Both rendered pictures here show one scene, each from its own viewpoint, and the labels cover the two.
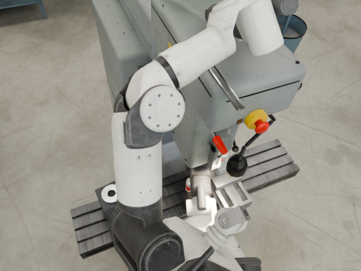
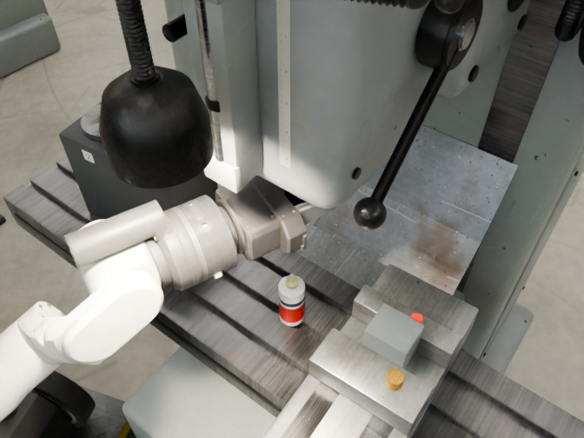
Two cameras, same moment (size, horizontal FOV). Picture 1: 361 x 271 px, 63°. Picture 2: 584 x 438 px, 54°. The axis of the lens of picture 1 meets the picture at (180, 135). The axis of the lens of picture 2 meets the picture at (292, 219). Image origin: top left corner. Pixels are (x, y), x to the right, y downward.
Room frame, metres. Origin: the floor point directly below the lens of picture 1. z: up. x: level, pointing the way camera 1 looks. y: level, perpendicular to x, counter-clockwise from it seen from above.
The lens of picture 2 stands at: (0.50, -0.52, 1.71)
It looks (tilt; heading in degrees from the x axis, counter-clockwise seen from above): 48 degrees down; 64
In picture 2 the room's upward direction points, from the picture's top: straight up
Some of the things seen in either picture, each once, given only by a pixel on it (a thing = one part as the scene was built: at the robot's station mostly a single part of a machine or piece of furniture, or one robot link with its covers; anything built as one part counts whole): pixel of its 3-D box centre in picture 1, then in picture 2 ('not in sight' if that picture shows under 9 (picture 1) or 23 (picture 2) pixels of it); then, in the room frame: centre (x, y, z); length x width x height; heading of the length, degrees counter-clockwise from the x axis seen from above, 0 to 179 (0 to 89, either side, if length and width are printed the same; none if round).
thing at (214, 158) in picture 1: (217, 150); (224, 77); (0.63, -0.14, 1.45); 0.04 x 0.04 x 0.21; 27
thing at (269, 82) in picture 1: (217, 48); not in sight; (0.74, -0.09, 1.81); 0.47 x 0.26 x 0.16; 27
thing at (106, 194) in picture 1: (124, 198); (144, 174); (0.59, 0.24, 1.03); 0.22 x 0.12 x 0.20; 124
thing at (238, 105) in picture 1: (214, 72); not in sight; (0.53, -0.07, 1.89); 0.24 x 0.04 x 0.01; 28
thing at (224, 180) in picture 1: (225, 179); (368, 379); (0.74, -0.25, 1.02); 0.15 x 0.06 x 0.04; 119
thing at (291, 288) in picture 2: (189, 183); (291, 296); (0.72, -0.07, 0.98); 0.04 x 0.04 x 0.11
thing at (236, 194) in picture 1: (222, 178); (375, 376); (0.76, -0.24, 0.98); 0.35 x 0.15 x 0.11; 29
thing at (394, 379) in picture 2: not in sight; (394, 379); (0.76, -0.28, 1.05); 0.02 x 0.02 x 0.02
